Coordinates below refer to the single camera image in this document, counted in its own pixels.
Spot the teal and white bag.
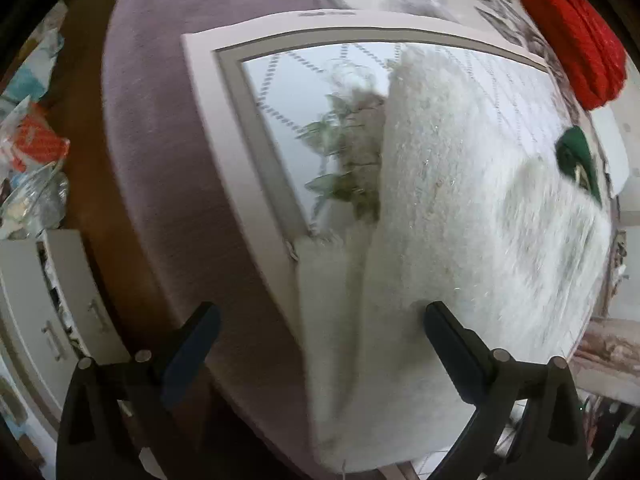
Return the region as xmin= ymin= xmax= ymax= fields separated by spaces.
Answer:
xmin=4 ymin=0 xmax=67 ymax=103

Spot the white diamond-quilted mat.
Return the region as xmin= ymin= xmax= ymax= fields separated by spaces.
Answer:
xmin=180 ymin=9 xmax=608 ymax=361

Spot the mottled pink fabric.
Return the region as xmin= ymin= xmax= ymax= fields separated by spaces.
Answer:
xmin=572 ymin=317 xmax=640 ymax=397

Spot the orange plastic packet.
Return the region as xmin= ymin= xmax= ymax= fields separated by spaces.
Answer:
xmin=14 ymin=112 xmax=71 ymax=172

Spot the white pillow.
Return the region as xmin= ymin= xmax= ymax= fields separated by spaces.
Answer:
xmin=590 ymin=107 xmax=631 ymax=197

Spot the mauve bed sheet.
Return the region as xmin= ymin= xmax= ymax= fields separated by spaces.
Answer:
xmin=102 ymin=0 xmax=401 ymax=480

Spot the white fluffy garment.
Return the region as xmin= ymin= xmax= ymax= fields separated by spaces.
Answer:
xmin=295 ymin=45 xmax=613 ymax=473

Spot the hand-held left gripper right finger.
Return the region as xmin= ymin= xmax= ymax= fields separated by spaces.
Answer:
xmin=425 ymin=301 xmax=592 ymax=480

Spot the white cabinet with metal handles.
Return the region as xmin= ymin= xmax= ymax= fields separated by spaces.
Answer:
xmin=0 ymin=229 xmax=132 ymax=443

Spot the clear plastic bag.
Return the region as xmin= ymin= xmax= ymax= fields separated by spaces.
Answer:
xmin=0 ymin=170 xmax=71 ymax=233

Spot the folded dark green garment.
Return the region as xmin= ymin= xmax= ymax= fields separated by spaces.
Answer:
xmin=555 ymin=125 xmax=604 ymax=206

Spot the red knit cloth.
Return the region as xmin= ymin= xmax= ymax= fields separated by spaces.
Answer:
xmin=517 ymin=0 xmax=628 ymax=112

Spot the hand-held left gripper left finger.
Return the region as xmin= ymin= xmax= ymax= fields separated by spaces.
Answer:
xmin=56 ymin=301 xmax=222 ymax=480

